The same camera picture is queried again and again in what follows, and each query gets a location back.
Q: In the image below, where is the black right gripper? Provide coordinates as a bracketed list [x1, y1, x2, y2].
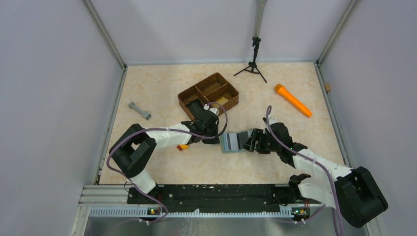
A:
[242, 128, 281, 154]

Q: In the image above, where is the green card holder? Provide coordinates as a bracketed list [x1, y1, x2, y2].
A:
[220, 129, 253, 153]

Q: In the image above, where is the grey striped credit card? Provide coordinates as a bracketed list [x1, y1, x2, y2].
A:
[224, 133, 239, 152]

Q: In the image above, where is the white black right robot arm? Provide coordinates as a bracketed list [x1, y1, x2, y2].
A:
[242, 122, 388, 228]

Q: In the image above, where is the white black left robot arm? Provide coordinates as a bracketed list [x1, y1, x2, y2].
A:
[109, 108, 219, 203]

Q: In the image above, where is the yellow card in basket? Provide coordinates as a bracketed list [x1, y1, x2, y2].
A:
[216, 97, 229, 105]

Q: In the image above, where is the black item in basket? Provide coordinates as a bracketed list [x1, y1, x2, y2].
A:
[186, 99, 204, 116]

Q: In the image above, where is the orange red toy block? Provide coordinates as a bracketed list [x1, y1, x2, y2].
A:
[177, 145, 189, 151]

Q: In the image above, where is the brown wicker divided basket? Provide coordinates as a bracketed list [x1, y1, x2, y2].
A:
[178, 72, 239, 120]

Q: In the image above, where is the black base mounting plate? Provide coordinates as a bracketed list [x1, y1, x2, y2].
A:
[127, 184, 317, 213]

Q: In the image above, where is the orange flashlight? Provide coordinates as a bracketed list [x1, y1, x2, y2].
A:
[274, 84, 312, 118]

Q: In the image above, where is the small wooden block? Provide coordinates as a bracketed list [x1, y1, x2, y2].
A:
[324, 82, 331, 92]

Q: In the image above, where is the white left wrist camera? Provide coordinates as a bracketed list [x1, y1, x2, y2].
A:
[203, 104, 219, 116]

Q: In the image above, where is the black camera tripod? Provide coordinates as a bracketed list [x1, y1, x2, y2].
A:
[233, 37, 267, 83]

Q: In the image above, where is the aluminium frame rail front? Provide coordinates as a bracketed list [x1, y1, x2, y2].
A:
[78, 184, 375, 218]

